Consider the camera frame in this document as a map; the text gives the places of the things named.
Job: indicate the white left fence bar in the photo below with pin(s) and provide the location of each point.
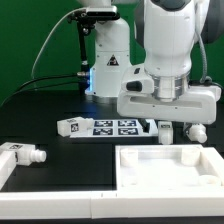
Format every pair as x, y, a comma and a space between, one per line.
7, 165

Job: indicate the marker tag sheet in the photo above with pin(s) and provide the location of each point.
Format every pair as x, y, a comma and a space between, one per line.
119, 128

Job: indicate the white front fence bar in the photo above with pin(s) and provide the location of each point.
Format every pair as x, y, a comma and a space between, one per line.
98, 205

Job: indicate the black camera stand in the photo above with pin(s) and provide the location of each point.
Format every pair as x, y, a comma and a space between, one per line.
86, 20

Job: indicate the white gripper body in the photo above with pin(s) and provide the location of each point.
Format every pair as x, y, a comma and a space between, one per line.
167, 99

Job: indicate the white square table top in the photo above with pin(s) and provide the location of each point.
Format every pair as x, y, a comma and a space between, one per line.
149, 168

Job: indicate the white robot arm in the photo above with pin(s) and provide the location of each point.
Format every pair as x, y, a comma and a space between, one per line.
167, 30

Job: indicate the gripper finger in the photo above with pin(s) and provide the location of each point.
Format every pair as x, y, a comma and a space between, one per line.
186, 128
145, 125

